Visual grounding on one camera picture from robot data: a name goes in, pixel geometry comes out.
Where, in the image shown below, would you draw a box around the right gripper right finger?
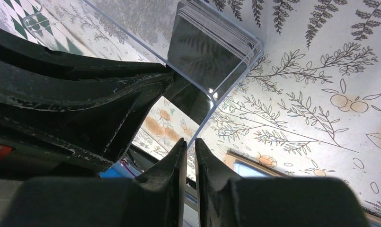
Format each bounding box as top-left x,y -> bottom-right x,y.
195,138 -> 369,227

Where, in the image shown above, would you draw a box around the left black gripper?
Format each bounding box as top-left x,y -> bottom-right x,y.
0,74 -> 173,181

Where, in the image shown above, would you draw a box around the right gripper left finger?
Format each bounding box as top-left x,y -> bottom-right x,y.
0,139 -> 187,227

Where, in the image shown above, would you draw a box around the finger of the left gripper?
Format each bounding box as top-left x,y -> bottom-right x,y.
0,29 -> 173,80

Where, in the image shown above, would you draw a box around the tan card holder wallet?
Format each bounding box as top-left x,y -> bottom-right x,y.
223,153 -> 381,227

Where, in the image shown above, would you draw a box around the black credit card stack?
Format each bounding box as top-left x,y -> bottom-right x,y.
165,0 -> 263,125

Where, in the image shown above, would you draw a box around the clear acrylic card box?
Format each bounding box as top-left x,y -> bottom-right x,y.
23,0 -> 263,146

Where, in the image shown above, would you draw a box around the blue plastic bin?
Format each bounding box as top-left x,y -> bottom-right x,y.
99,161 -> 141,178

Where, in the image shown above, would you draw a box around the green white chessboard mat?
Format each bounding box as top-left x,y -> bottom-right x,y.
0,0 -> 85,55

